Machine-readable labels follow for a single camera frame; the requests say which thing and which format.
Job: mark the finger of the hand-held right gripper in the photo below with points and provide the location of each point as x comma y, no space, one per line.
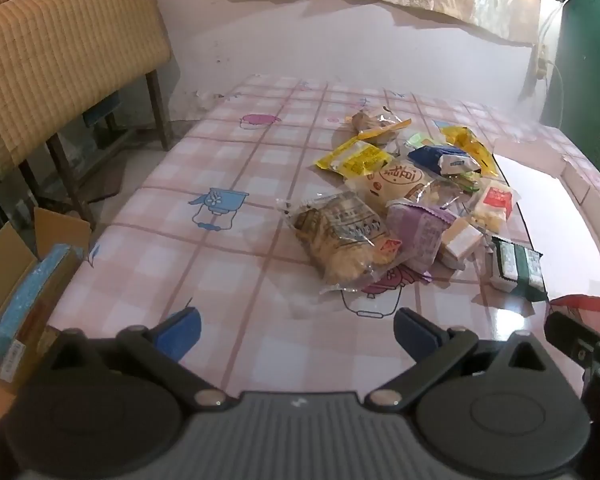
567,332

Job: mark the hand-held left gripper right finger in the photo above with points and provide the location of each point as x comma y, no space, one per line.
414,332

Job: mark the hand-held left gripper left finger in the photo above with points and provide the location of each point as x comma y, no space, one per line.
181,331

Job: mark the red snack packet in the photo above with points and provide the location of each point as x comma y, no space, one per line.
585,302

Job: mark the dark green snack packet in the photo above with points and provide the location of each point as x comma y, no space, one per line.
517,267

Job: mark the purple snack packet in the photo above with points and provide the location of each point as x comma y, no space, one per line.
417,235

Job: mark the small orange white packet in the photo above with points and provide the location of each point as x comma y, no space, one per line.
460,242

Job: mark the cardboard box tray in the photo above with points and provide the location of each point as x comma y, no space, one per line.
545,220

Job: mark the clear cracker packet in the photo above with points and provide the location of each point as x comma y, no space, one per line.
337,240

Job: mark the round bread packet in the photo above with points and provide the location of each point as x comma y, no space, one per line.
397,182

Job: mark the red label clear biscuit packet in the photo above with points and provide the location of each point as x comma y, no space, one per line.
495,199

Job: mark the blue white snack packet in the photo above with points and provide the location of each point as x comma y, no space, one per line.
442,157

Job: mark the small yellow snack packet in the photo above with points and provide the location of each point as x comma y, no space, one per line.
352,157

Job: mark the large yellow snack packet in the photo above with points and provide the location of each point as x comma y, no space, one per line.
467,140

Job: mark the clear brown pastry packet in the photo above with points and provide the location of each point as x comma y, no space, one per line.
375,121

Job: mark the pink checked tablecloth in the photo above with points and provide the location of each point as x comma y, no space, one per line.
230,270

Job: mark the brown cardboard carton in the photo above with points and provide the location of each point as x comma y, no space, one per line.
5,265

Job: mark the green door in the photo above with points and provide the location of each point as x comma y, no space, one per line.
590,60

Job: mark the woven cover folding table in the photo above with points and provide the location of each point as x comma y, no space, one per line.
65,45

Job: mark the wall power strip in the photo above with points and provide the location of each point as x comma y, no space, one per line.
542,62

